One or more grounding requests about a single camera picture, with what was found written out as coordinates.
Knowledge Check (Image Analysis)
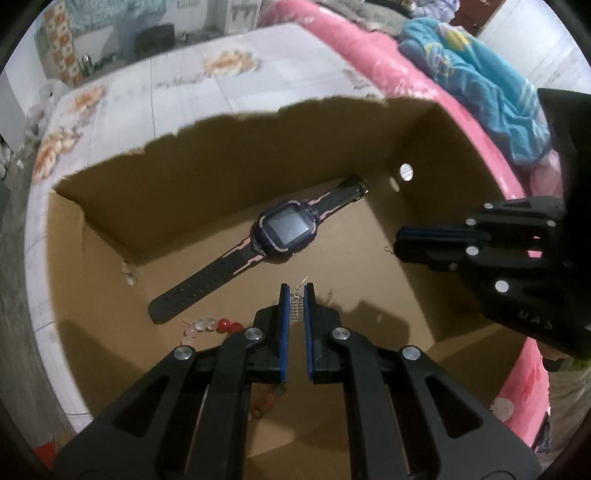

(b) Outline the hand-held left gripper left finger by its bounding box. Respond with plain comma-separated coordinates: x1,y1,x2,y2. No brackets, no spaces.
53,284,291,480

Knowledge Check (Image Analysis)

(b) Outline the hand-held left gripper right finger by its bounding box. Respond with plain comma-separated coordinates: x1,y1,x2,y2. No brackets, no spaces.
305,282,541,480

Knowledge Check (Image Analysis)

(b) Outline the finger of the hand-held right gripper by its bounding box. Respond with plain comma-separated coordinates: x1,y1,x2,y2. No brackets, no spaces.
394,239,566,335
399,196,566,241

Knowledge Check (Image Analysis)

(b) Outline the small silver earring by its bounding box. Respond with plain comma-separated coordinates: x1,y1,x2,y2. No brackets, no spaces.
288,276,309,324

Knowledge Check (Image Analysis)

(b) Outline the red bead bracelet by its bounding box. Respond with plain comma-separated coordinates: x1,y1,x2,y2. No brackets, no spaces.
182,315,283,418

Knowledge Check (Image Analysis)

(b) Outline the pink and black smartwatch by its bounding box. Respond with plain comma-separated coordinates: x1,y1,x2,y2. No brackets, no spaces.
148,173,370,326

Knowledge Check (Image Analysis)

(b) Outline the large cardboard box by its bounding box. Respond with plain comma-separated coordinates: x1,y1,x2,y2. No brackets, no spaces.
45,95,532,462

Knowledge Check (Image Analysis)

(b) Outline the blue printed blanket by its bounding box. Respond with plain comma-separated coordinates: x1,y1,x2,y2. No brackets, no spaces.
399,17,561,169

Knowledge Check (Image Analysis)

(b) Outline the pink floral bed sheet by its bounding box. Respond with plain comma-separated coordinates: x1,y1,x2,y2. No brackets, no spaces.
259,0,573,457

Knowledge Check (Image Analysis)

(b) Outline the floral tablecloth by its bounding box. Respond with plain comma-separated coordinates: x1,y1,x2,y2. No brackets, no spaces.
25,23,393,430

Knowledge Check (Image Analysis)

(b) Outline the orange patterned cloth strip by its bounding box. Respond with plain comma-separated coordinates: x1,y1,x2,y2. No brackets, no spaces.
44,9,77,86

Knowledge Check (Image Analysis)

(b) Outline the teal wall cloth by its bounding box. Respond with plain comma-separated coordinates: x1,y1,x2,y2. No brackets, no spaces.
60,0,162,33

